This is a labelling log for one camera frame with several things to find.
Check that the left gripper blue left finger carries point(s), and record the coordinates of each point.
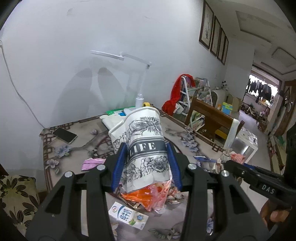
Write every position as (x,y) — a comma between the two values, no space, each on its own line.
(118,165)

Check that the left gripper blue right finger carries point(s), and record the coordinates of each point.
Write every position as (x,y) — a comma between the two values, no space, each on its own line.
(175,170)

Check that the orange plastic snack wrapper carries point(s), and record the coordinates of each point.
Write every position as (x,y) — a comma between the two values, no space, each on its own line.
(150,197)

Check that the white floral LIFE paper cup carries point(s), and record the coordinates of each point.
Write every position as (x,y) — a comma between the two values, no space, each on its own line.
(147,158)

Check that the pink printed snack bag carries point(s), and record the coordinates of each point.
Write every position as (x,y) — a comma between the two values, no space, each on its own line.
(227,155)

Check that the person's right hand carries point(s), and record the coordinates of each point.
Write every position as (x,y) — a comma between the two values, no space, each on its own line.
(269,214)

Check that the small pink foil wrapper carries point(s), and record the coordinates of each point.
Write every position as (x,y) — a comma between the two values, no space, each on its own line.
(91,163)

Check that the white milk carton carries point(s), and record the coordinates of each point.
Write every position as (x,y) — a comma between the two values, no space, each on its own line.
(128,216)

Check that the white side table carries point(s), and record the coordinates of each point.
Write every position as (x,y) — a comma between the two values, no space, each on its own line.
(246,144)

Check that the white paper booklet stack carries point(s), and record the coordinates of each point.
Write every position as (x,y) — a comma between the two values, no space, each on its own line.
(113,117)

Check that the black smartphone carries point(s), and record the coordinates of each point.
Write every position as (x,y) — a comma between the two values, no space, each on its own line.
(64,135)

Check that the red cloth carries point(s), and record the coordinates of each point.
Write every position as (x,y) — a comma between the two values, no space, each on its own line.
(169,106)

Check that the yellow tape roll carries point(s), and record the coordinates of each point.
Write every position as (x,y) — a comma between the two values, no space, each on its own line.
(146,104)

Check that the white step ladder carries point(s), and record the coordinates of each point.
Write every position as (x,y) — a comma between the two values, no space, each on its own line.
(201,91)

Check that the floral cushion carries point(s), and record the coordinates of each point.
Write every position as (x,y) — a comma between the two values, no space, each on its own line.
(19,199)

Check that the framed wall picture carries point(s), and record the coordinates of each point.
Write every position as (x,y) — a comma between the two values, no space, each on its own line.
(206,25)
(215,37)
(221,45)
(225,51)

